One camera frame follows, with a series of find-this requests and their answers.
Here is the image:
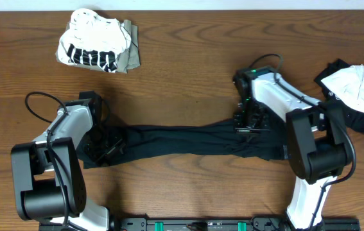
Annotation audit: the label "black pants with red waistband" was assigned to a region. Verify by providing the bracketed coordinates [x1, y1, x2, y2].
[76, 119, 289, 169]

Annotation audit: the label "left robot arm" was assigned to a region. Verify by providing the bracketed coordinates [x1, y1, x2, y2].
[10, 91, 125, 230]

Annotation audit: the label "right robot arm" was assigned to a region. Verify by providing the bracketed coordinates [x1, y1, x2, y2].
[232, 66, 361, 230]

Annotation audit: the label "white shirt with black print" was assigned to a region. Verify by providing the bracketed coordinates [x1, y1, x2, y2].
[55, 8, 132, 73]

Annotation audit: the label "black and white garment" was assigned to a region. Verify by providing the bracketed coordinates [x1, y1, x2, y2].
[314, 59, 364, 134]

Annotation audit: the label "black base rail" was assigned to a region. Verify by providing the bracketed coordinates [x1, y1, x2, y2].
[39, 216, 361, 231]

